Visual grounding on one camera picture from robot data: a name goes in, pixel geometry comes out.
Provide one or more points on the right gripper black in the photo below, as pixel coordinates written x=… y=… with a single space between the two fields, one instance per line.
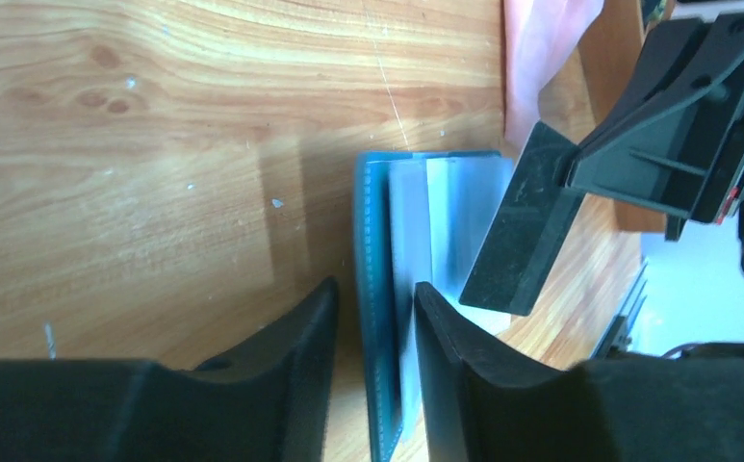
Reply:
x=674 y=141

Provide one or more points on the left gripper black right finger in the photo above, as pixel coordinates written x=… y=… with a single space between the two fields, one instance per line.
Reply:
x=485 y=401

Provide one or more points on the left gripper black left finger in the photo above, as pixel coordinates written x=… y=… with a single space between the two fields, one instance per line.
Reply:
x=265 y=399

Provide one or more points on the black card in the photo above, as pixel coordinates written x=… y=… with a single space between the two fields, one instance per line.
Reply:
x=529 y=229

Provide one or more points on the blue leather card holder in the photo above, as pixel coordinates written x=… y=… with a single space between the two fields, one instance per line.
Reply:
x=417 y=216

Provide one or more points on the wooden compartment tray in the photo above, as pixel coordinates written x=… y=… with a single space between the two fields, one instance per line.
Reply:
x=584 y=91

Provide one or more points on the pink cloth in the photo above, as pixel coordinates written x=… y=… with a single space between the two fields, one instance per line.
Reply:
x=539 y=37

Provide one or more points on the aluminium rail frame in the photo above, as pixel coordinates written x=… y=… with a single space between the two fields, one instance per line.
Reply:
x=616 y=339

